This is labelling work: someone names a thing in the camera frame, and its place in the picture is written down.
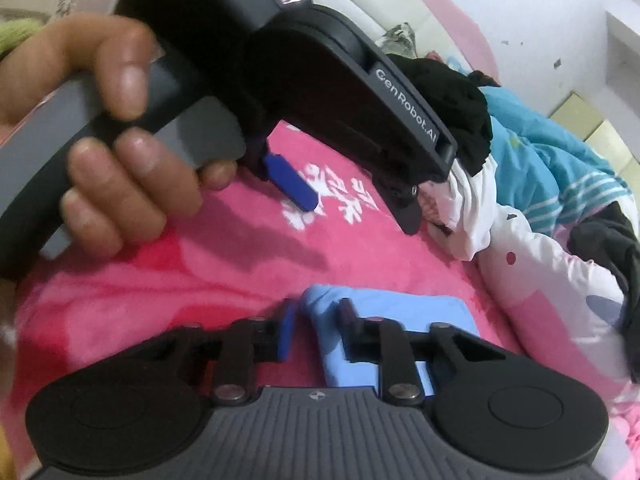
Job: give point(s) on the pink and white headboard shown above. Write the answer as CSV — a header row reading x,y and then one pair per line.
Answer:
x,y
400,0

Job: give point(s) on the pink patchwork quilt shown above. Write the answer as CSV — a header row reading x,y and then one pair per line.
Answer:
x,y
550,285

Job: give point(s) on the teal striped garment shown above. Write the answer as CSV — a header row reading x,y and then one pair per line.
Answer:
x,y
540,160

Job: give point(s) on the green plaid pillow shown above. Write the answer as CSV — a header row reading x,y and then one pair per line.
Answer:
x,y
400,40

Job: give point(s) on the dark grey garment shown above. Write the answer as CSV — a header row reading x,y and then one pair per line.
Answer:
x,y
610,240

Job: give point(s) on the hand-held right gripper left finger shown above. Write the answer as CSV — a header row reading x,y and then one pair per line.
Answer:
x,y
286,332

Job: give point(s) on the person's left hand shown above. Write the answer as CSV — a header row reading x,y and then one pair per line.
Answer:
x,y
125,60

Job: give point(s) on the light blue shirt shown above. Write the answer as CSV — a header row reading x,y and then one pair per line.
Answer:
x,y
400,310

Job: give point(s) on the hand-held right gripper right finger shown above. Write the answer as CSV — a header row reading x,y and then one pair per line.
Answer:
x,y
347,330

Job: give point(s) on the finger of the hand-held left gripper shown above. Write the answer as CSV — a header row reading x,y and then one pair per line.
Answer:
x,y
407,210
290,185

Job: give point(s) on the pink floral blanket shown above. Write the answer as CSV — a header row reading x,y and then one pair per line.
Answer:
x,y
200,270

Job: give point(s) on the white garment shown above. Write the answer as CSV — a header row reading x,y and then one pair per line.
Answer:
x,y
470,220

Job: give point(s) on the black garment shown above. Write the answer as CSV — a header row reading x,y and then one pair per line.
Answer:
x,y
460,110

